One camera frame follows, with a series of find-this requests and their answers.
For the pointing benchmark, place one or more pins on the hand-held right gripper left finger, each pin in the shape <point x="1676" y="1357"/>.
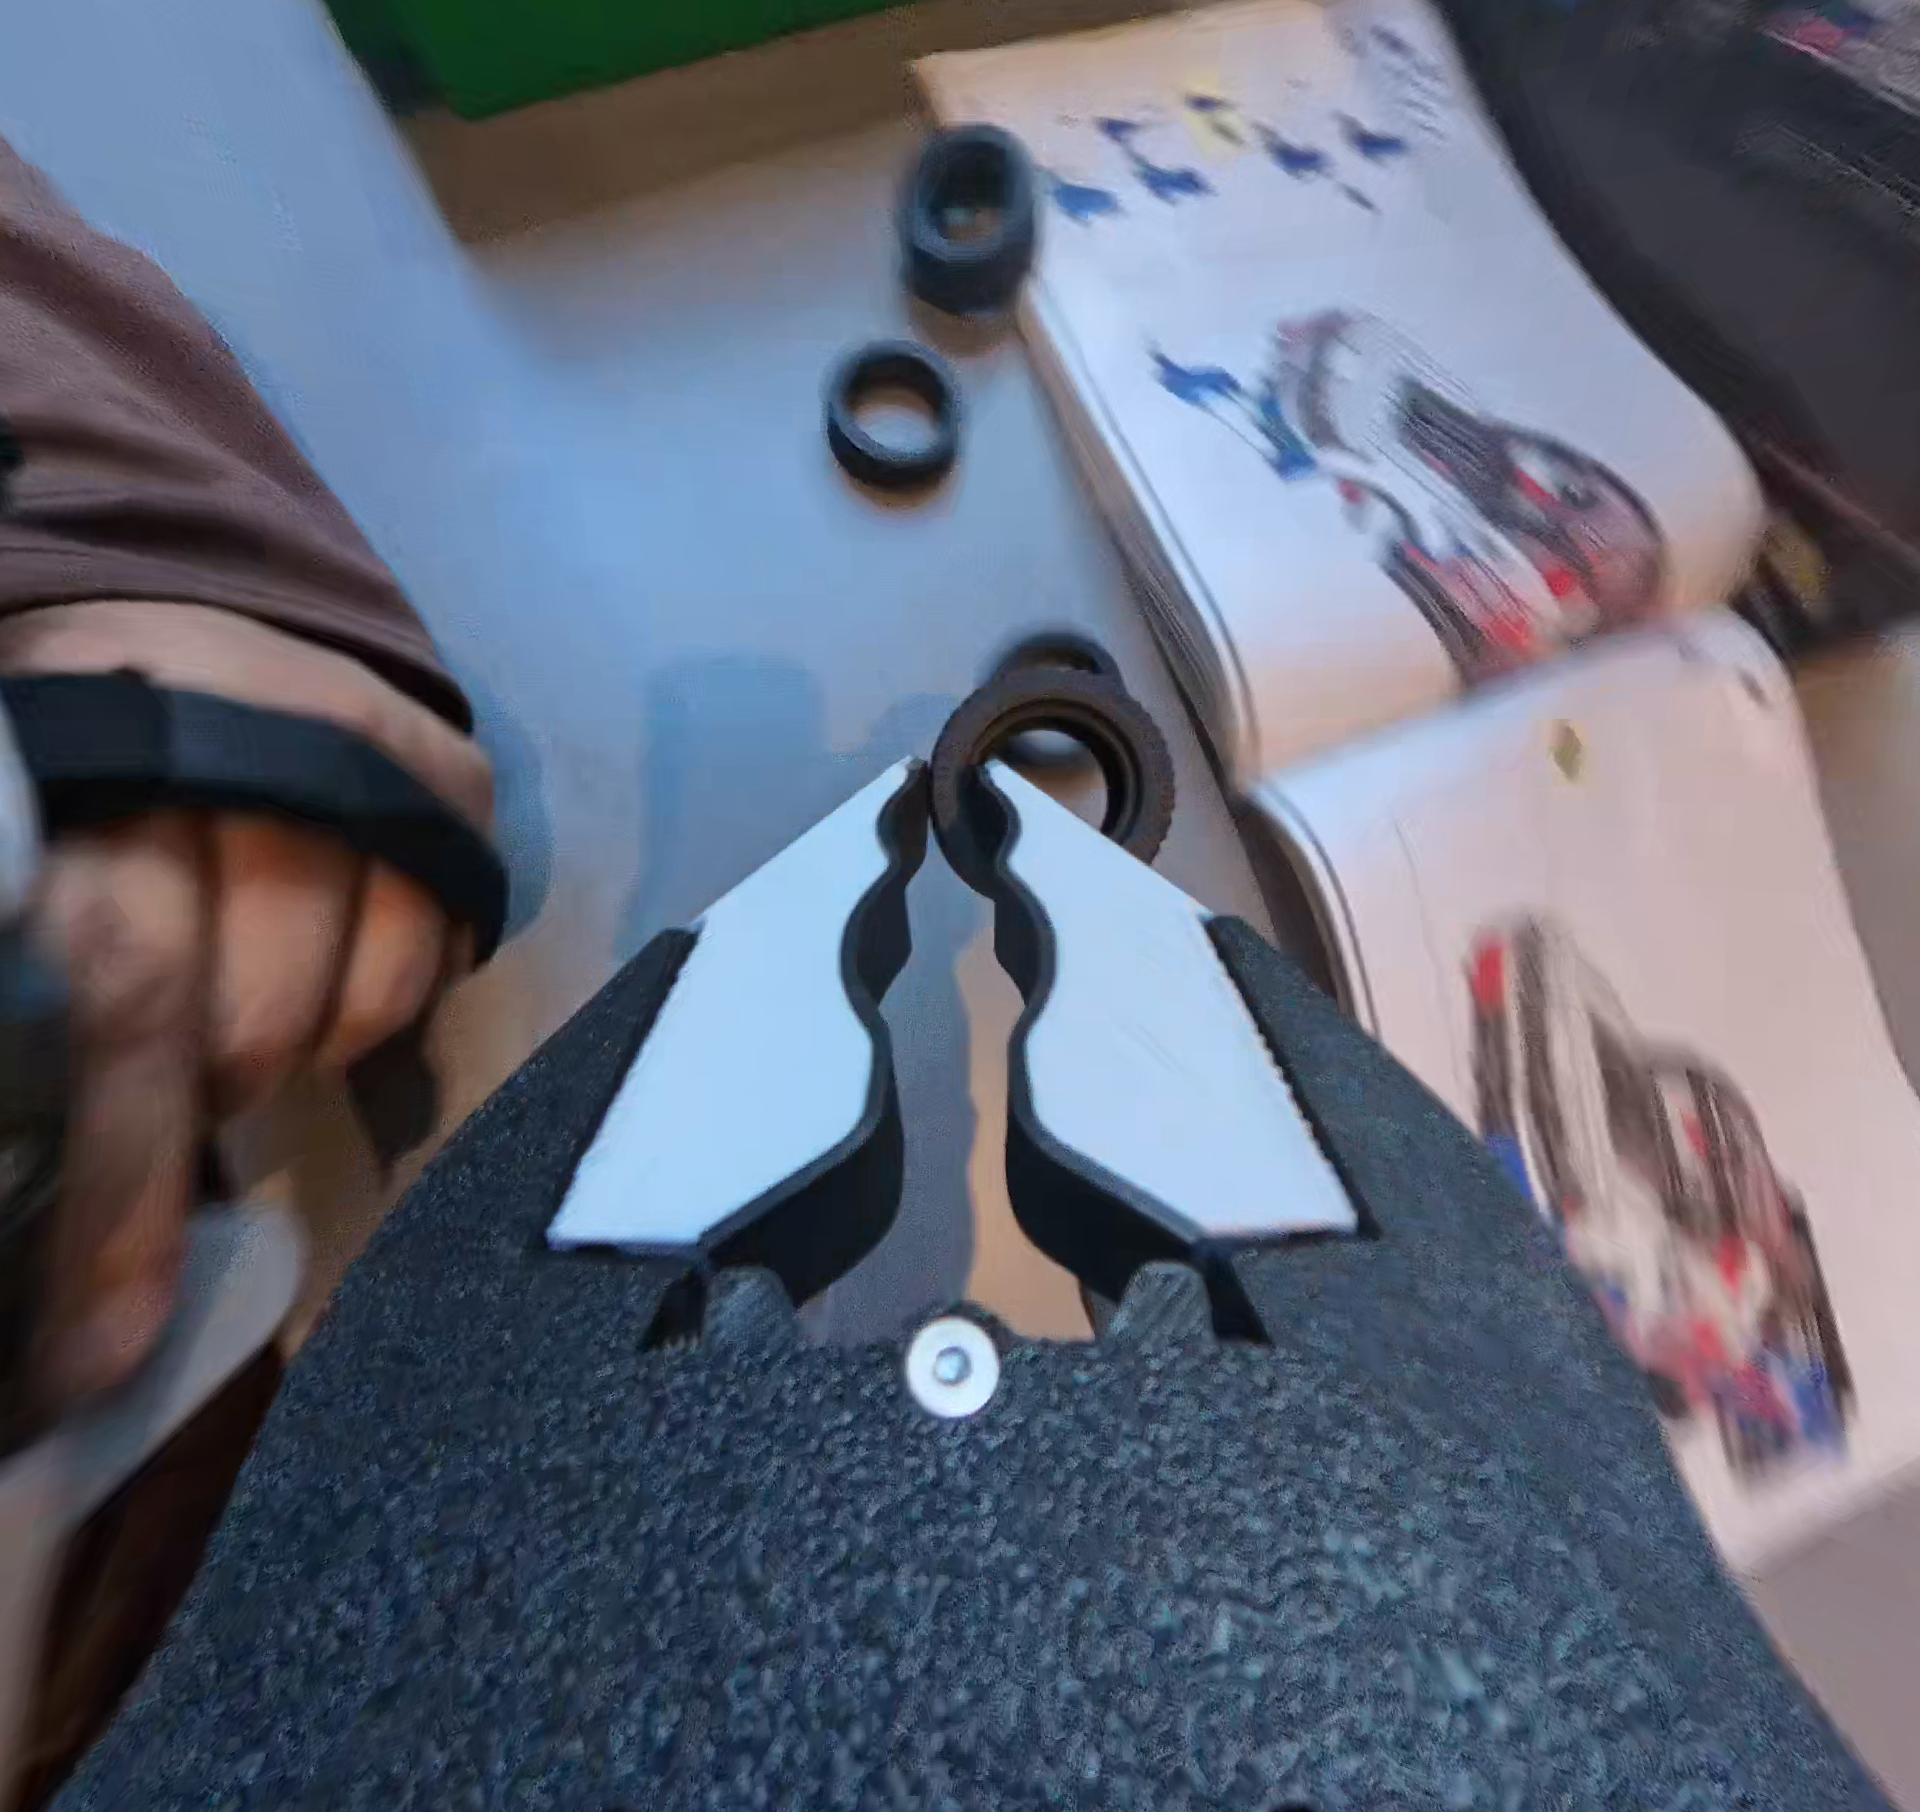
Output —
<point x="749" y="1078"/>

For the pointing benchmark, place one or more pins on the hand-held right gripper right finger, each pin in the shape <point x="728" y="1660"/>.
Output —
<point x="1169" y="1078"/>

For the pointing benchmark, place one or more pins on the black toy tyre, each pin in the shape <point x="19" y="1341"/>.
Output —
<point x="1139" y="763"/>
<point x="848" y="447"/>
<point x="961" y="267"/>

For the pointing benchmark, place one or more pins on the grey desk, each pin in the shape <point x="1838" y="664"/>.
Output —
<point x="675" y="494"/>

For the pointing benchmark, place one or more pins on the person's left hand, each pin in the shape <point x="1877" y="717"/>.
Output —
<point x="226" y="928"/>

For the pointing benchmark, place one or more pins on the open instruction booklet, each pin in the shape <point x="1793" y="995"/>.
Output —
<point x="1351" y="343"/>

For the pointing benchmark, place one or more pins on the black toy car box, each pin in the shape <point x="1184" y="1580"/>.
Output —
<point x="1724" y="118"/>

